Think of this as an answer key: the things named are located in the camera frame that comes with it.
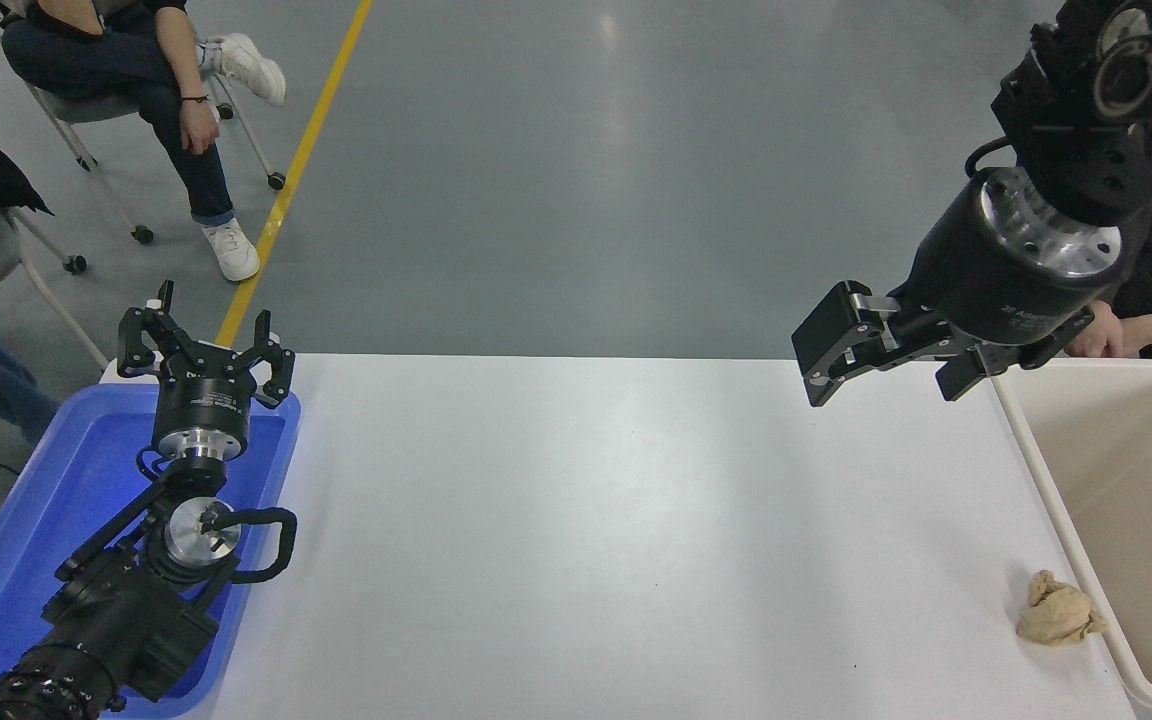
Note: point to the large pale bin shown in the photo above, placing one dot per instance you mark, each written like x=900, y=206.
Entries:
x=1136, y=480

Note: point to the blue plastic tray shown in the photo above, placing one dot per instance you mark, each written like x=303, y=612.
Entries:
x=36, y=520

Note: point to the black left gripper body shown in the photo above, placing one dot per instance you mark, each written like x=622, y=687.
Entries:
x=204, y=400

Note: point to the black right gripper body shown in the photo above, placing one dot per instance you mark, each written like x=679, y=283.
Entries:
x=976, y=280

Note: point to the tan paper ball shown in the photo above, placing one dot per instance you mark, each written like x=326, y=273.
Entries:
x=1058, y=612

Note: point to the person's hand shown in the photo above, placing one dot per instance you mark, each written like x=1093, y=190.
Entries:
x=199, y=127
x=1101, y=338

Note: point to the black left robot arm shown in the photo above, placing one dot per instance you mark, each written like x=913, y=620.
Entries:
x=126, y=620

